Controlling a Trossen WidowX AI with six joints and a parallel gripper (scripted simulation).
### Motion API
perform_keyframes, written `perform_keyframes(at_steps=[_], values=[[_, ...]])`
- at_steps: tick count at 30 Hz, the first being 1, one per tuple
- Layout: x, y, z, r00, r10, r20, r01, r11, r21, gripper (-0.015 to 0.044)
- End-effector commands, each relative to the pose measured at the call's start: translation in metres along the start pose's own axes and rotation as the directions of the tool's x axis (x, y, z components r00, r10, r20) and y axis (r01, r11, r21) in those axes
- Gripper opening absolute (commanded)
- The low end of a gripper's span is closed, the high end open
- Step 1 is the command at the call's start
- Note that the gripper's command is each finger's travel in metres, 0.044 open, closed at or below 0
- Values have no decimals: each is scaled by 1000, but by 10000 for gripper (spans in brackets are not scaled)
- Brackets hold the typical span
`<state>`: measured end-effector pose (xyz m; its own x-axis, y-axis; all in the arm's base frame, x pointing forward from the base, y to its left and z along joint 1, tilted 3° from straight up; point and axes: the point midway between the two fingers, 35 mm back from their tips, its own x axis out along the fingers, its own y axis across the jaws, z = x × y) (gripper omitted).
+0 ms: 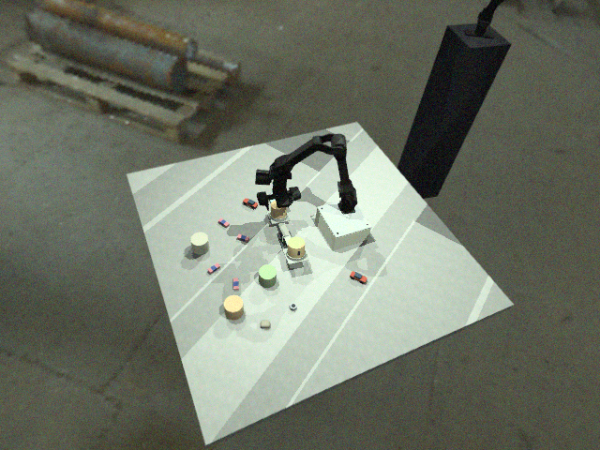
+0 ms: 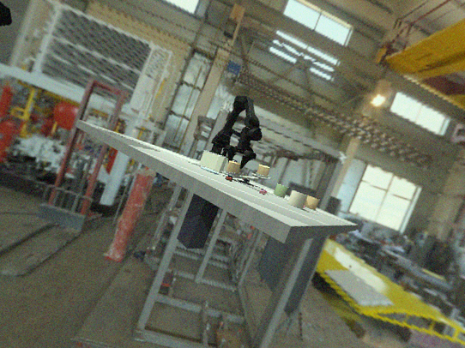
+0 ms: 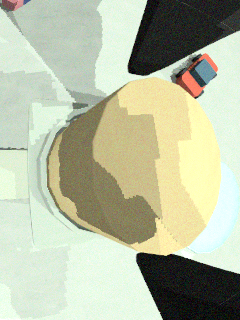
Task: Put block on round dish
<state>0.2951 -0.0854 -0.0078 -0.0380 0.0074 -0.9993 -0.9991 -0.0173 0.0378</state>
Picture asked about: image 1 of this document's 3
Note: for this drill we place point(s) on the green cylinder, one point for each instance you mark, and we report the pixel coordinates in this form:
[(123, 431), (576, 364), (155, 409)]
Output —
[(267, 276)]

